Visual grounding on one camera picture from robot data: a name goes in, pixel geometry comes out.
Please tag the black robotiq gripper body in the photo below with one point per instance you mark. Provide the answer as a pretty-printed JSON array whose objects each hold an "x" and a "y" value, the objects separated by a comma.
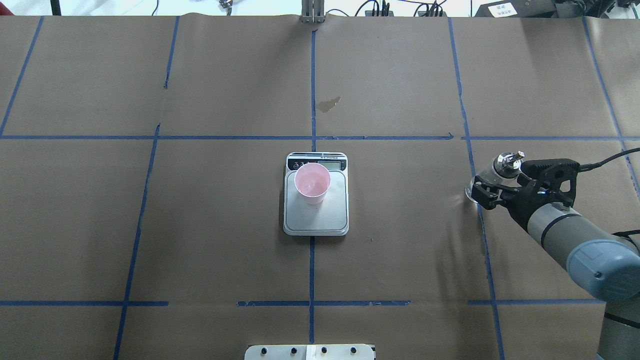
[{"x": 520, "y": 206}]

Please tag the pink plastic cup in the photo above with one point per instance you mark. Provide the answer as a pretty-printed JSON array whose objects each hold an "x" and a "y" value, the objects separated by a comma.
[{"x": 312, "y": 181}]

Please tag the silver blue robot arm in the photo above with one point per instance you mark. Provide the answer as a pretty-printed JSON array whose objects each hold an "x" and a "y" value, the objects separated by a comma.
[{"x": 605, "y": 265}]

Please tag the aluminium frame post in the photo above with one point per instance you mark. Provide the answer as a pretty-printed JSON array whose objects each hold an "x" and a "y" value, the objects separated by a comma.
[{"x": 313, "y": 11}]

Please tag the white pedestal column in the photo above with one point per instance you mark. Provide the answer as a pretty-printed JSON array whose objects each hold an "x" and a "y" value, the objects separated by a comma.
[{"x": 349, "y": 351}]

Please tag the silver digital kitchen scale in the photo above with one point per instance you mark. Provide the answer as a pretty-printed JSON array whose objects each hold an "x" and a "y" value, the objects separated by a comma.
[{"x": 331, "y": 218}]

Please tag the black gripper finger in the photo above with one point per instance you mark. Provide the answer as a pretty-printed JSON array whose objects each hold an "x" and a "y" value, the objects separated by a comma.
[{"x": 487, "y": 195}]

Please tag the clear glass sauce bottle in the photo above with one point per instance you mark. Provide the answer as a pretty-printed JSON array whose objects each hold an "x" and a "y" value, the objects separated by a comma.
[{"x": 504, "y": 168}]

